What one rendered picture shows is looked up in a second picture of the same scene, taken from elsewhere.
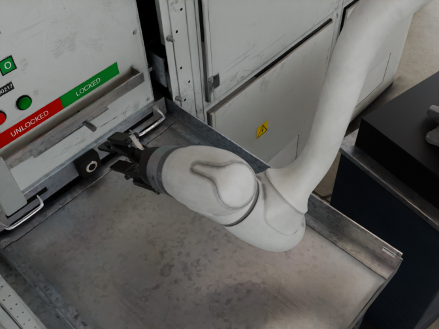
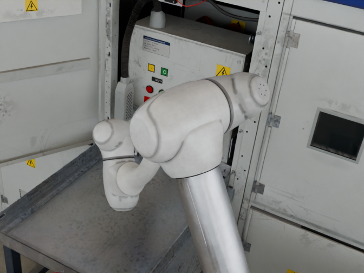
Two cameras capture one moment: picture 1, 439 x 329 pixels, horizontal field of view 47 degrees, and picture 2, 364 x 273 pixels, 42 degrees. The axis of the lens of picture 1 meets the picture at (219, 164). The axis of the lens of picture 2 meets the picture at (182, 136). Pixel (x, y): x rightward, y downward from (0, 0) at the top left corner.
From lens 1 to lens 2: 129 cm
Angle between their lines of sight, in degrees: 53
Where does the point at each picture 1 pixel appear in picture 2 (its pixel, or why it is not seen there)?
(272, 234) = (105, 181)
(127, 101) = not seen: hidden behind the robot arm
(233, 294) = (104, 225)
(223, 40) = (275, 167)
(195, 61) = (254, 162)
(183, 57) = (246, 151)
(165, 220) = (148, 192)
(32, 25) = (182, 65)
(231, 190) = (97, 129)
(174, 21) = (247, 124)
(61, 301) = (89, 165)
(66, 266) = not seen: hidden behind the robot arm
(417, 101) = not seen: outside the picture
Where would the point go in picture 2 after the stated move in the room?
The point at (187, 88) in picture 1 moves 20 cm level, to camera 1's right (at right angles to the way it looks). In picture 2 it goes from (242, 173) to (265, 206)
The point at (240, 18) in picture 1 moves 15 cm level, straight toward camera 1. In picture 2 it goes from (294, 166) to (256, 168)
